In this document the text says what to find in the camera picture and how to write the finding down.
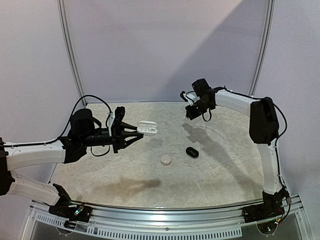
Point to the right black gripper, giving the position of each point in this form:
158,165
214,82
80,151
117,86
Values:
192,112

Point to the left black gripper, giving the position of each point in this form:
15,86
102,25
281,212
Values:
118,137

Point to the white earbud charging case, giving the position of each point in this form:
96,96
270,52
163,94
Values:
148,128

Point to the black earbud charging case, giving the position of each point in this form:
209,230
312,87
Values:
192,152

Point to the pink earbud charging case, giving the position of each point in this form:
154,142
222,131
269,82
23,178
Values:
165,160

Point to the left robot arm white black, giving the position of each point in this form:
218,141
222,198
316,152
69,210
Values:
85,131

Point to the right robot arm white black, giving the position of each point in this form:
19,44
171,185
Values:
263,131

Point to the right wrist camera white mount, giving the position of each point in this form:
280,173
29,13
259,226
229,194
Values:
189,97

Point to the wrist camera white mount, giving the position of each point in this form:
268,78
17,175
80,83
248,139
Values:
114,119
189,97

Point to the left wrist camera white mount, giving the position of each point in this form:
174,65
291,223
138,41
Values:
114,119

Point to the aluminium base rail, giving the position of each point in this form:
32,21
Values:
210,223

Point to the right aluminium corner post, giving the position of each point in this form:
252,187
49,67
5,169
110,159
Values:
263,46

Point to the aluminium corner post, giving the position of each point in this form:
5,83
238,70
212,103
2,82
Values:
62,10
263,46

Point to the left aluminium corner post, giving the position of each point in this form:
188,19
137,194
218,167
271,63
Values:
62,10

